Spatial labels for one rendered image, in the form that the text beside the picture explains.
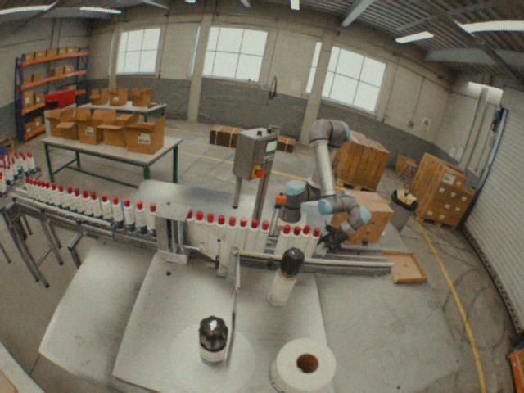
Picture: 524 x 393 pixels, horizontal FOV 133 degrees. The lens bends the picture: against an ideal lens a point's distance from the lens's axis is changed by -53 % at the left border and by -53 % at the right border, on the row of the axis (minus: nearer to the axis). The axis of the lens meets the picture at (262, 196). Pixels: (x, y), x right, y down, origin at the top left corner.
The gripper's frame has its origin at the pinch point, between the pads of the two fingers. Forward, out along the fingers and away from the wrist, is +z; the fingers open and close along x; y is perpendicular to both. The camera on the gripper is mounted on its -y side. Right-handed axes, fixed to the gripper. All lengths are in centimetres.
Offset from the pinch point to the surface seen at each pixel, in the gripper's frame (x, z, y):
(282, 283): -25.0, 2.6, 32.2
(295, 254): -30.8, -10.4, 29.5
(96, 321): -79, 58, 57
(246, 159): -60, -17, 0
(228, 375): -33, 24, 67
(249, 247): -30.3, 17.7, 2.8
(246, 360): -27, 21, 60
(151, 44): -401, 77, -606
